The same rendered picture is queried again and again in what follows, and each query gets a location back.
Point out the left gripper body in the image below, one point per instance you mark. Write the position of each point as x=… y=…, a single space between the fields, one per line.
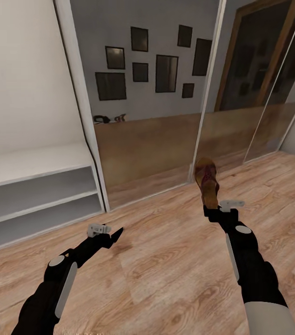
x=94 y=244

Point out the sandal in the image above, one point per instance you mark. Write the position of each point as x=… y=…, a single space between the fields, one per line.
x=205 y=177

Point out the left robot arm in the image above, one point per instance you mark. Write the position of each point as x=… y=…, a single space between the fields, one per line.
x=43 y=310

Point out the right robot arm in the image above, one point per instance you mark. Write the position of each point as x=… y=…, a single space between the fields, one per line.
x=266 y=310

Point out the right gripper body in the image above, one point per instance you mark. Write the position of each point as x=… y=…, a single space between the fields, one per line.
x=216 y=215

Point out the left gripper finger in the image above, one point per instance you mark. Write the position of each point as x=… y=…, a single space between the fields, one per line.
x=116 y=235

